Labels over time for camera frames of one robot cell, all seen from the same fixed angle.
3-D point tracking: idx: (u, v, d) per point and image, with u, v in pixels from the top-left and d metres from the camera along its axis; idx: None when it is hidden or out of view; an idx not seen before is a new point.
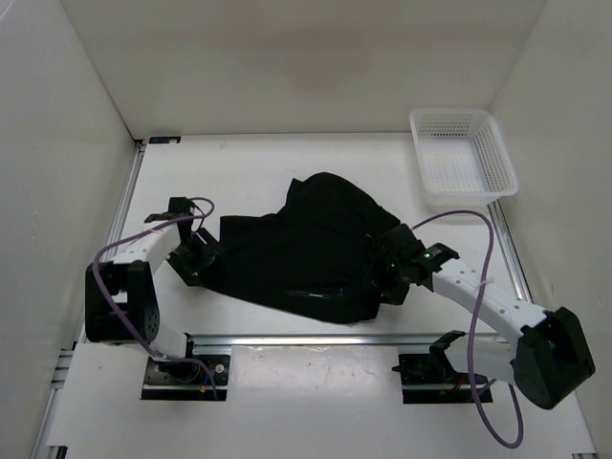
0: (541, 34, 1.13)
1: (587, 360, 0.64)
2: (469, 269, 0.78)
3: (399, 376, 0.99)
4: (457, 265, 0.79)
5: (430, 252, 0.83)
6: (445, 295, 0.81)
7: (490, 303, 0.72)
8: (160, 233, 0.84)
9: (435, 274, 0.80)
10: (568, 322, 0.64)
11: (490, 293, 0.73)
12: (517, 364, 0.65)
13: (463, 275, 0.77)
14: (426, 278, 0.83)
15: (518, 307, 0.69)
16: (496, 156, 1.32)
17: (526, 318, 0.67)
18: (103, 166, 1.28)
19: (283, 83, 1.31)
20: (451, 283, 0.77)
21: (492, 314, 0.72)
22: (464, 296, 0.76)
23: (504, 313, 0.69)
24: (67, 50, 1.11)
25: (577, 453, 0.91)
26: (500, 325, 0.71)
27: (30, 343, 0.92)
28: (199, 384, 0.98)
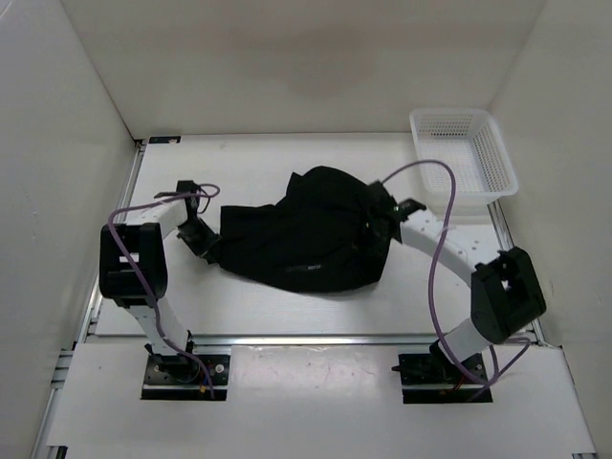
0: (541, 34, 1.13)
1: (537, 294, 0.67)
2: (434, 218, 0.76)
3: (400, 375, 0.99)
4: (425, 214, 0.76)
5: (398, 206, 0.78)
6: (411, 245, 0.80)
7: (448, 246, 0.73)
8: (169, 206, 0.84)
9: (402, 226, 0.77)
10: (519, 258, 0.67)
11: (451, 235, 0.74)
12: (474, 300, 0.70)
13: (428, 224, 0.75)
14: (394, 231, 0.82)
15: (475, 247, 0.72)
16: (496, 156, 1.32)
17: (481, 258, 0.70)
18: (103, 166, 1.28)
19: (284, 83, 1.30)
20: (417, 232, 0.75)
21: (451, 257, 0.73)
22: (427, 244, 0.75)
23: (463, 254, 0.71)
24: (67, 50, 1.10)
25: (576, 453, 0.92)
26: (458, 266, 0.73)
27: (30, 342, 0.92)
28: (199, 385, 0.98)
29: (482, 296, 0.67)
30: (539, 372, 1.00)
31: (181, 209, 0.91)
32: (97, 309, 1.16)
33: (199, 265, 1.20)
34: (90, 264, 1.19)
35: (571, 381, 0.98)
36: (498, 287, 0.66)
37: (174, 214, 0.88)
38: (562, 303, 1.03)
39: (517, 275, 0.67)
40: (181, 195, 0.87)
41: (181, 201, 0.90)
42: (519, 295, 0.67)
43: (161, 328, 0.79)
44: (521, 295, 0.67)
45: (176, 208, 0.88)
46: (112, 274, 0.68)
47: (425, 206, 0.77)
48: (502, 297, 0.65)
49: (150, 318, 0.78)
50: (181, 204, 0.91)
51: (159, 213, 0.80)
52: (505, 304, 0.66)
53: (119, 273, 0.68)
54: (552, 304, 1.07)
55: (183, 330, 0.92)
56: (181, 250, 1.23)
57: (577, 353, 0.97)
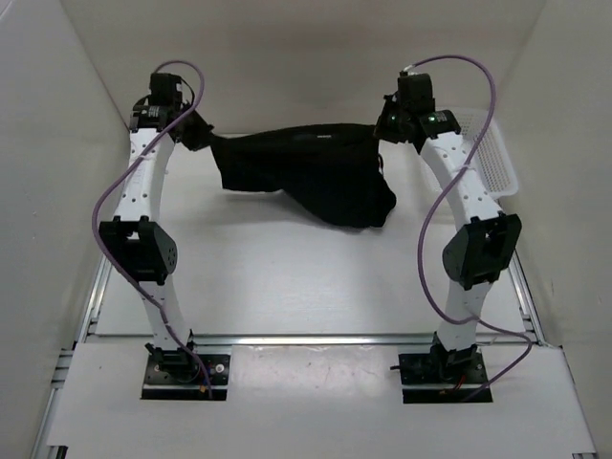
0: (541, 35, 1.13)
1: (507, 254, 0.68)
2: (461, 147, 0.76)
3: (399, 375, 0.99)
4: (452, 140, 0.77)
5: (436, 117, 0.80)
6: (427, 161, 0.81)
7: (459, 185, 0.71)
8: (153, 158, 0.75)
9: (427, 141, 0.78)
10: (511, 223, 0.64)
11: (468, 176, 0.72)
12: (451, 241, 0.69)
13: (451, 152, 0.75)
14: (418, 140, 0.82)
15: (480, 199, 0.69)
16: (496, 156, 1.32)
17: (478, 211, 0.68)
18: (103, 165, 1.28)
19: (284, 83, 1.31)
20: (439, 155, 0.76)
21: (455, 197, 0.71)
22: (443, 169, 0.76)
23: (466, 201, 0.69)
24: (67, 50, 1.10)
25: (576, 453, 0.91)
26: (457, 207, 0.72)
27: (30, 342, 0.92)
28: (199, 384, 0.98)
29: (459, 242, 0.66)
30: (539, 372, 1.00)
31: (168, 142, 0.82)
32: (97, 309, 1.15)
33: (200, 265, 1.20)
34: (90, 264, 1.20)
35: (571, 381, 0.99)
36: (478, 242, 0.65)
37: (163, 163, 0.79)
38: (563, 303, 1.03)
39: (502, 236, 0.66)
40: (162, 135, 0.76)
41: (166, 137, 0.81)
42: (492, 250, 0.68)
43: (163, 316, 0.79)
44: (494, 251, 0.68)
45: (164, 144, 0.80)
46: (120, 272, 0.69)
47: (460, 129, 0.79)
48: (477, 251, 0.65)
49: (154, 302, 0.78)
50: (166, 138, 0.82)
51: (146, 185, 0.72)
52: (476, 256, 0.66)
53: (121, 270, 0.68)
54: (552, 303, 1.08)
55: (185, 328, 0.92)
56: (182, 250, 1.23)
57: (578, 352, 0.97)
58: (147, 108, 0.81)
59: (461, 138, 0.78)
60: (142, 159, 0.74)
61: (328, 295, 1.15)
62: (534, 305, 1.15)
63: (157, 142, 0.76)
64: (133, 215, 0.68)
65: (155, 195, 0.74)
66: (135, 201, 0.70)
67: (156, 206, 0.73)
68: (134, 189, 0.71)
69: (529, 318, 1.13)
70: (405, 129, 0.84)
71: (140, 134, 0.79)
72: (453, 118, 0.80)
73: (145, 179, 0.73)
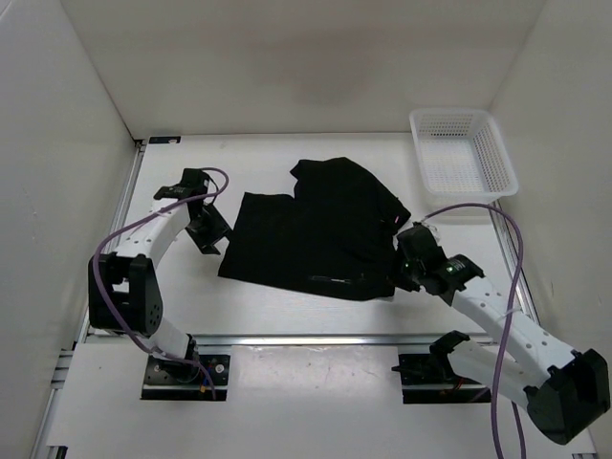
0: (541, 35, 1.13)
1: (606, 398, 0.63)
2: (494, 291, 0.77)
3: (399, 376, 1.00)
4: (483, 284, 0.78)
5: (453, 266, 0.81)
6: (462, 311, 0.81)
7: (516, 335, 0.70)
8: (167, 217, 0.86)
9: (458, 294, 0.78)
10: (595, 363, 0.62)
11: (516, 321, 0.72)
12: (536, 400, 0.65)
13: (489, 297, 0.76)
14: (445, 292, 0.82)
15: (545, 343, 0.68)
16: (496, 156, 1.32)
17: (552, 359, 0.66)
18: (103, 165, 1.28)
19: (284, 83, 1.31)
20: (475, 306, 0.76)
21: (515, 347, 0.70)
22: (486, 319, 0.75)
23: (531, 349, 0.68)
24: (67, 50, 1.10)
25: (577, 453, 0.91)
26: (521, 357, 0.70)
27: (30, 343, 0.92)
28: (199, 385, 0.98)
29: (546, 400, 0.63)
30: None
31: (182, 216, 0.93)
32: None
33: (199, 265, 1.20)
34: None
35: None
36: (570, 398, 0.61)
37: (175, 225, 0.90)
38: (563, 303, 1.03)
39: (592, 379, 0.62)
40: (180, 203, 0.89)
41: (184, 207, 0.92)
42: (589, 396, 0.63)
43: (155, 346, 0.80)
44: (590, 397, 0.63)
45: (178, 216, 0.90)
46: (102, 316, 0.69)
47: (482, 272, 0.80)
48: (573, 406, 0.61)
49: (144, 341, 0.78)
50: (184, 209, 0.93)
51: (153, 232, 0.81)
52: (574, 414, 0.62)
53: (107, 315, 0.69)
54: (553, 304, 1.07)
55: (183, 335, 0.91)
56: (182, 250, 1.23)
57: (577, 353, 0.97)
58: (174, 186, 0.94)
59: (490, 281, 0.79)
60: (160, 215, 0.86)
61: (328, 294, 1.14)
62: (534, 305, 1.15)
63: (174, 207, 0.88)
64: (131, 252, 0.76)
65: (158, 247, 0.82)
66: (138, 243, 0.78)
67: (155, 253, 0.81)
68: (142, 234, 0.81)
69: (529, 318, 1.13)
70: (428, 284, 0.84)
71: (161, 202, 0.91)
72: (470, 262, 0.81)
73: (153, 229, 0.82)
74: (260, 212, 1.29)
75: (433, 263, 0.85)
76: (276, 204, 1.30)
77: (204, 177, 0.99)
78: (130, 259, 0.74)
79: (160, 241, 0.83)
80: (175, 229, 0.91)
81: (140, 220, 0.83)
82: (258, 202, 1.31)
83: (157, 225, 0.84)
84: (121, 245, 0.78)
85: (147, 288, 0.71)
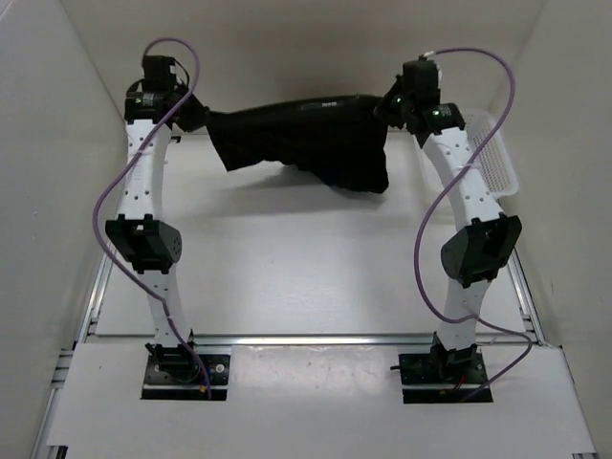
0: (541, 35, 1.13)
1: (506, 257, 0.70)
2: (465, 143, 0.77)
3: (399, 375, 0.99)
4: (458, 136, 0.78)
5: (441, 110, 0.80)
6: (427, 154, 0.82)
7: (462, 185, 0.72)
8: (150, 153, 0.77)
9: (431, 138, 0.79)
10: (513, 225, 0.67)
11: (469, 177, 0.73)
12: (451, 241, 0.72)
13: (456, 148, 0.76)
14: (421, 132, 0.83)
15: (482, 199, 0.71)
16: (496, 156, 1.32)
17: (480, 211, 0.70)
18: (103, 165, 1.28)
19: (284, 83, 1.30)
20: (442, 150, 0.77)
21: (456, 194, 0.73)
22: (445, 166, 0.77)
23: (469, 201, 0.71)
24: (67, 50, 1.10)
25: (576, 453, 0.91)
26: (457, 204, 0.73)
27: (30, 342, 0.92)
28: (199, 384, 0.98)
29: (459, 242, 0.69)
30: (538, 373, 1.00)
31: (163, 135, 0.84)
32: (97, 309, 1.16)
33: (199, 265, 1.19)
34: (90, 263, 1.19)
35: (571, 380, 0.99)
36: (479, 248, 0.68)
37: (160, 156, 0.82)
38: (563, 303, 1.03)
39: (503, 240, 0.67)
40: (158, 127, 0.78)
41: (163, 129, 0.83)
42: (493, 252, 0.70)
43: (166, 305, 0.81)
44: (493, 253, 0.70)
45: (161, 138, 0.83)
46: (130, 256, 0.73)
47: (463, 123, 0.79)
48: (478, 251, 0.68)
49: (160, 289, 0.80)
50: (163, 131, 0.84)
51: (148, 184, 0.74)
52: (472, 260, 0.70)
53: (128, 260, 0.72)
54: (553, 304, 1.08)
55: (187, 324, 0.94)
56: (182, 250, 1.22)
57: (578, 352, 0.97)
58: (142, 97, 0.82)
59: (464, 132, 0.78)
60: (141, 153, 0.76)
61: (328, 294, 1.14)
62: (534, 304, 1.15)
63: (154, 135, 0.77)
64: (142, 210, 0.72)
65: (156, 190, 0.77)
66: (138, 198, 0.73)
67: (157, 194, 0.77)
68: (136, 186, 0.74)
69: (529, 318, 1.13)
70: (408, 120, 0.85)
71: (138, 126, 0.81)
72: (457, 113, 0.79)
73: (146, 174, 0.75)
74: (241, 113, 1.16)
75: (422, 102, 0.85)
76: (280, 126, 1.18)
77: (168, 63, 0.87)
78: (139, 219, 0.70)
79: (155, 184, 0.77)
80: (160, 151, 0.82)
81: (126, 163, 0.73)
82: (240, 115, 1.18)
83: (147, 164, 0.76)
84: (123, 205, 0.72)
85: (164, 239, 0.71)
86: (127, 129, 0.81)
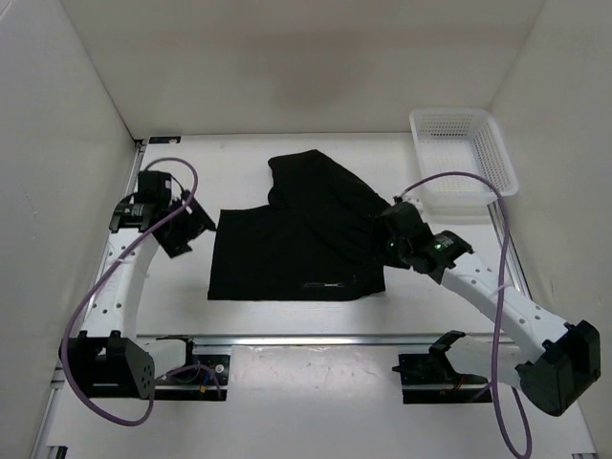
0: (540, 35, 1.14)
1: (596, 368, 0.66)
2: (484, 268, 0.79)
3: (399, 376, 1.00)
4: (473, 262, 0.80)
5: (442, 242, 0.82)
6: (451, 289, 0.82)
7: (510, 311, 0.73)
8: (131, 261, 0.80)
9: (448, 271, 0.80)
10: (588, 334, 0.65)
11: (510, 299, 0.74)
12: (530, 375, 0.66)
13: (478, 274, 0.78)
14: (434, 269, 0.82)
15: (538, 316, 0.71)
16: (496, 157, 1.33)
17: (545, 332, 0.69)
18: (103, 166, 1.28)
19: (283, 83, 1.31)
20: (467, 282, 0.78)
21: (511, 323, 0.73)
22: (478, 296, 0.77)
23: (525, 323, 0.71)
24: (67, 50, 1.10)
25: (577, 453, 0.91)
26: (516, 333, 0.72)
27: (29, 342, 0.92)
28: (199, 385, 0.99)
29: (546, 379, 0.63)
30: None
31: (147, 244, 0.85)
32: None
33: (199, 265, 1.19)
34: (90, 265, 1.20)
35: None
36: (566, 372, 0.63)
37: (143, 262, 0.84)
38: (563, 303, 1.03)
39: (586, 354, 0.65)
40: (142, 236, 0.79)
41: (148, 237, 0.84)
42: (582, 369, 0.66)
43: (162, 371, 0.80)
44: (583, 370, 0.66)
45: (147, 244, 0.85)
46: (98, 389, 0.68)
47: (470, 248, 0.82)
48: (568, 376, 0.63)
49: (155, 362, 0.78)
50: (149, 240, 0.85)
51: (120, 295, 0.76)
52: (569, 388, 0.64)
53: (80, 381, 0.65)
54: (552, 304, 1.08)
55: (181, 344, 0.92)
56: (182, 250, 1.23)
57: None
58: (131, 207, 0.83)
59: (477, 258, 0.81)
60: (121, 262, 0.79)
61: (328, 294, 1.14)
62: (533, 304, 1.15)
63: (137, 246, 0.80)
64: (106, 326, 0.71)
65: (129, 304, 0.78)
66: (106, 312, 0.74)
67: (129, 310, 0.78)
68: (107, 299, 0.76)
69: None
70: (414, 262, 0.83)
71: (122, 236, 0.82)
72: (459, 239, 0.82)
73: (120, 288, 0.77)
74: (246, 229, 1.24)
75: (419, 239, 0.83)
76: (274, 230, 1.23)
77: (163, 178, 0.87)
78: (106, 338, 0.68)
79: (130, 295, 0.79)
80: (143, 266, 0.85)
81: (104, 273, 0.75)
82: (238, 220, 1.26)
83: (122, 278, 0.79)
84: (88, 322, 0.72)
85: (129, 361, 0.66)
86: (111, 237, 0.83)
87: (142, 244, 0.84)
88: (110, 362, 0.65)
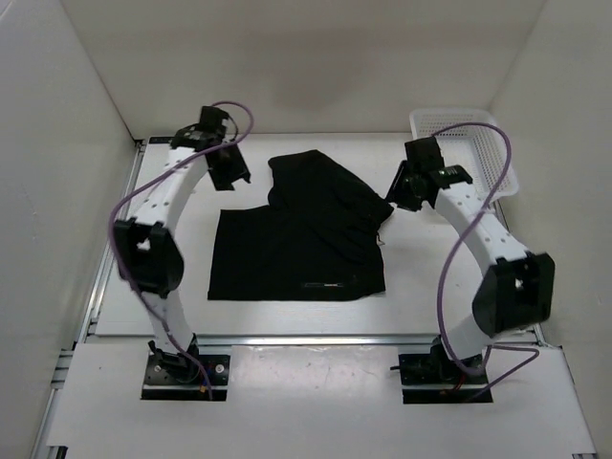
0: (540, 35, 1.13)
1: (546, 304, 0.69)
2: (474, 196, 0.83)
3: (399, 375, 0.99)
4: (466, 189, 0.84)
5: (447, 171, 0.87)
6: (443, 212, 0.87)
7: (478, 229, 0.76)
8: (184, 173, 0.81)
9: (442, 192, 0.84)
10: (543, 265, 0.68)
11: (484, 222, 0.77)
12: (481, 289, 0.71)
13: (467, 199, 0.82)
14: (432, 194, 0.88)
15: (504, 241, 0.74)
16: (496, 156, 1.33)
17: (503, 250, 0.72)
18: (103, 165, 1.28)
19: (283, 82, 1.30)
20: (452, 204, 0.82)
21: (477, 241, 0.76)
22: (459, 217, 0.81)
23: (489, 242, 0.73)
24: (67, 51, 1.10)
25: (577, 453, 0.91)
26: (480, 251, 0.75)
27: (29, 342, 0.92)
28: (199, 385, 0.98)
29: (491, 290, 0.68)
30: (539, 375, 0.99)
31: (202, 165, 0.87)
32: (97, 310, 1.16)
33: (199, 266, 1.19)
34: (90, 265, 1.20)
35: (571, 380, 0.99)
36: (511, 289, 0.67)
37: (192, 182, 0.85)
38: (564, 303, 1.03)
39: (535, 281, 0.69)
40: (197, 155, 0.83)
41: (202, 159, 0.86)
42: (531, 300, 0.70)
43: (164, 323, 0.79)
44: (532, 301, 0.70)
45: (199, 164, 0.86)
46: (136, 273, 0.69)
47: (470, 180, 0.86)
48: (513, 294, 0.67)
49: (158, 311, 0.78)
50: (201, 163, 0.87)
51: (169, 197, 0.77)
52: (511, 307, 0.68)
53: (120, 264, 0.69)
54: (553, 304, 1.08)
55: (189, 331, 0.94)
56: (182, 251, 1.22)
57: (578, 351, 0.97)
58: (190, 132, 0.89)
59: (473, 188, 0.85)
60: (174, 171, 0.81)
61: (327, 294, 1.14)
62: None
63: (191, 161, 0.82)
64: (151, 219, 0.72)
65: (177, 209, 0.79)
66: (155, 207, 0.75)
67: (176, 215, 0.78)
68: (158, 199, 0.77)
69: None
70: (419, 187, 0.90)
71: (178, 152, 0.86)
72: (463, 171, 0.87)
73: (170, 191, 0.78)
74: (246, 226, 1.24)
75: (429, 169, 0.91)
76: (273, 229, 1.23)
77: (223, 117, 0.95)
78: (149, 228, 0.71)
79: (177, 202, 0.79)
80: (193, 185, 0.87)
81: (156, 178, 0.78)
82: (237, 219, 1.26)
83: (173, 185, 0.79)
84: (138, 210, 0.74)
85: (167, 251, 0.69)
86: (169, 153, 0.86)
87: (197, 163, 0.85)
88: (153, 247, 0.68)
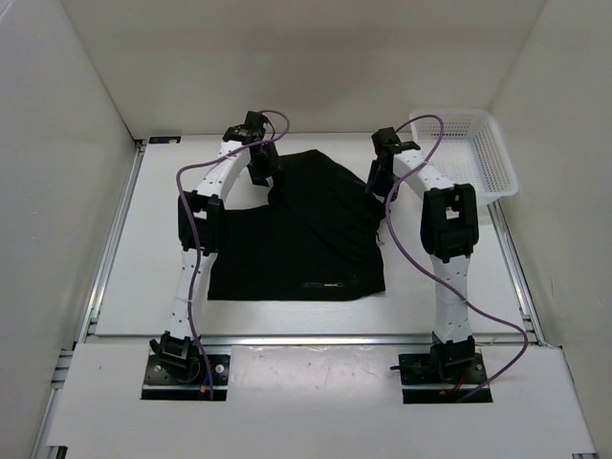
0: (541, 35, 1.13)
1: (473, 225, 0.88)
2: (420, 155, 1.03)
3: (399, 375, 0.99)
4: (412, 151, 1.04)
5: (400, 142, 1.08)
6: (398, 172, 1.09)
7: (420, 173, 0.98)
8: (233, 161, 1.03)
9: (395, 157, 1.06)
10: (467, 191, 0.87)
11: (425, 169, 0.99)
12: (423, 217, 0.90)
13: (414, 158, 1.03)
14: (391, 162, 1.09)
15: (438, 179, 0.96)
16: (496, 156, 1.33)
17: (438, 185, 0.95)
18: (103, 165, 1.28)
19: (283, 82, 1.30)
20: (402, 161, 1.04)
21: (420, 182, 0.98)
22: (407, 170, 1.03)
23: (427, 182, 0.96)
24: (66, 51, 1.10)
25: (577, 453, 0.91)
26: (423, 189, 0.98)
27: (30, 342, 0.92)
28: (199, 385, 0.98)
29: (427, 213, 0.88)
30: (540, 375, 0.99)
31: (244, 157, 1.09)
32: (97, 309, 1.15)
33: None
34: (90, 264, 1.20)
35: (571, 381, 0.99)
36: (440, 210, 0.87)
37: (238, 165, 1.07)
38: (563, 303, 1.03)
39: (463, 206, 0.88)
40: (245, 146, 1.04)
41: (246, 151, 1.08)
42: (461, 223, 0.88)
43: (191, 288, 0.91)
44: (462, 223, 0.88)
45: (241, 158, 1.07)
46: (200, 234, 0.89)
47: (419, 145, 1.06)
48: (442, 213, 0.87)
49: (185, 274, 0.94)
50: (245, 154, 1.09)
51: (223, 177, 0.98)
52: (443, 226, 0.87)
53: (184, 223, 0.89)
54: (553, 304, 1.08)
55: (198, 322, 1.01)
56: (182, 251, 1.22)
57: (577, 351, 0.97)
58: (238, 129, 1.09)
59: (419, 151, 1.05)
60: (227, 158, 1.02)
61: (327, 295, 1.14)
62: (534, 305, 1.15)
63: (239, 150, 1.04)
64: (208, 191, 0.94)
65: (225, 186, 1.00)
66: (212, 184, 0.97)
67: (225, 191, 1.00)
68: (214, 176, 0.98)
69: (529, 318, 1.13)
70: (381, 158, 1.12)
71: (229, 144, 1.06)
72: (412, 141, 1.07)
73: (223, 172, 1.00)
74: (246, 227, 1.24)
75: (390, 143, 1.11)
76: (273, 229, 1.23)
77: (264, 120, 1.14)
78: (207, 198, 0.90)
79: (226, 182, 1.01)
80: (238, 169, 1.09)
81: (212, 162, 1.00)
82: (237, 220, 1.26)
83: (227, 168, 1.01)
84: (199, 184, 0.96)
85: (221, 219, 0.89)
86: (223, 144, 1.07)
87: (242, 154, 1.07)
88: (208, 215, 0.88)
